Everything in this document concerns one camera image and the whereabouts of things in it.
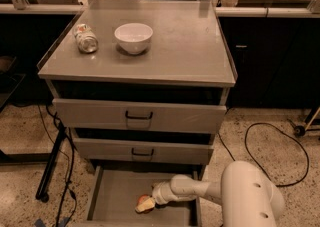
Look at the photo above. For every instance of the wheeled cart base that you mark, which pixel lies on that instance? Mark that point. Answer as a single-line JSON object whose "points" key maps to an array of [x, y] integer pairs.
{"points": [[310, 124]]}

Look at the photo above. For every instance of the middle grey drawer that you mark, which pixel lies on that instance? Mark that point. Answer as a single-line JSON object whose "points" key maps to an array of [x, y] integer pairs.
{"points": [[144, 146]]}

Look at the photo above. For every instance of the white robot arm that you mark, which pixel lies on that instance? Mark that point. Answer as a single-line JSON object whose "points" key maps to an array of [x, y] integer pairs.
{"points": [[247, 197]]}

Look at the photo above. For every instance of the white ceramic bowl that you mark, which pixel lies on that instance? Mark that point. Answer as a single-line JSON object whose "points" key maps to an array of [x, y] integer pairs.
{"points": [[134, 38]]}

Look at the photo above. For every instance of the black metal stand leg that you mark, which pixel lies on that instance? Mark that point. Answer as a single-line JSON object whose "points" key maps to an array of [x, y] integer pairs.
{"points": [[42, 191]]}

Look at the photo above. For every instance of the top grey drawer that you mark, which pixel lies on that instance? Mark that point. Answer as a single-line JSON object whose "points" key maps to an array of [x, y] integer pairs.
{"points": [[142, 116]]}

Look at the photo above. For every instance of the red apple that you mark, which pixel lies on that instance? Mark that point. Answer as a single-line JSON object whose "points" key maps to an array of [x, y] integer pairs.
{"points": [[143, 198]]}

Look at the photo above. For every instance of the grey drawer cabinet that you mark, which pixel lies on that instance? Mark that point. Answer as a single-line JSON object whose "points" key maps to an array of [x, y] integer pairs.
{"points": [[187, 62]]}

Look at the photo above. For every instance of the bottom grey open drawer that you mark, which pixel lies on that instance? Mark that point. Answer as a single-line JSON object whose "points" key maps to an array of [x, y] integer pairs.
{"points": [[117, 187]]}

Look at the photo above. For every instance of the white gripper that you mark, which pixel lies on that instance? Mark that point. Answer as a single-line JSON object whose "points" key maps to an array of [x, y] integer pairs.
{"points": [[161, 193]]}

